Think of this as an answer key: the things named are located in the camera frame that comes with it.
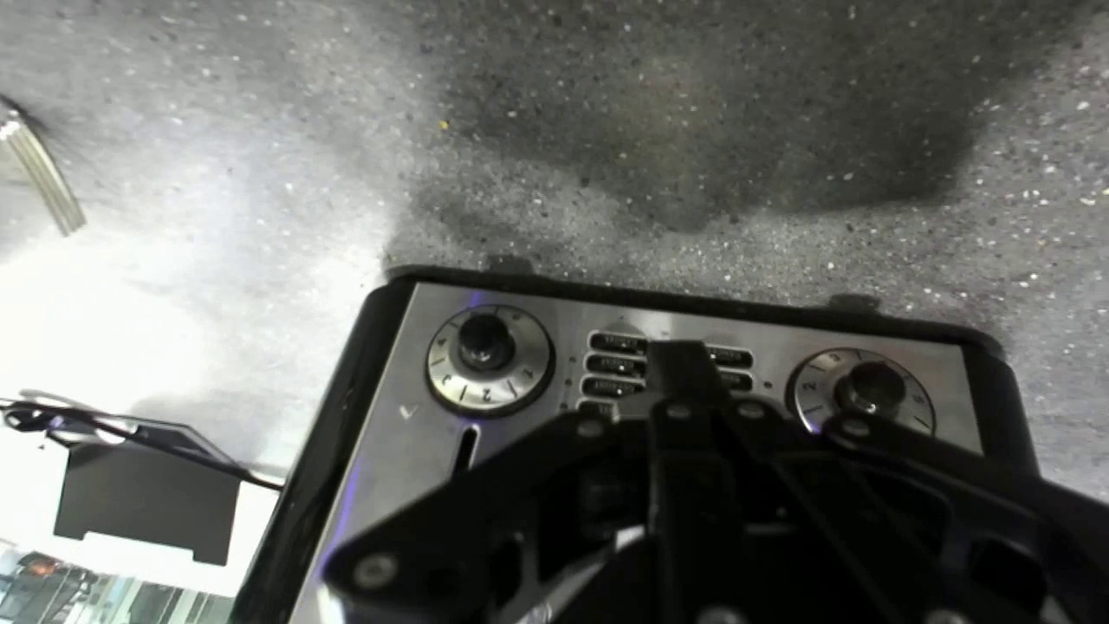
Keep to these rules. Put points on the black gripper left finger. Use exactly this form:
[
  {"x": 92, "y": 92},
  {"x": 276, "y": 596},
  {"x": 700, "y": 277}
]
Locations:
[{"x": 576, "y": 520}]

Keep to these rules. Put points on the four-slot steel toaster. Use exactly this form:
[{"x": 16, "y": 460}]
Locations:
[{"x": 393, "y": 450}]

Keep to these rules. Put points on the metal fork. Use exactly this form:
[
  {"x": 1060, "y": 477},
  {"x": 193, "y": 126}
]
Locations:
[{"x": 39, "y": 173}]

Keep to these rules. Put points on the black toaster knob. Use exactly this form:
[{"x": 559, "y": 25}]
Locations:
[
  {"x": 870, "y": 386},
  {"x": 487, "y": 344}
]

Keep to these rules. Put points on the black pop-up outlet box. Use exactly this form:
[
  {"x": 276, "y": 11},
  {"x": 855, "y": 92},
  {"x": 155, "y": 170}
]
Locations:
[{"x": 142, "y": 502}]

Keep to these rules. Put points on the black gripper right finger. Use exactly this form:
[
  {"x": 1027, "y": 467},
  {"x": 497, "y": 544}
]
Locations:
[{"x": 866, "y": 530}]

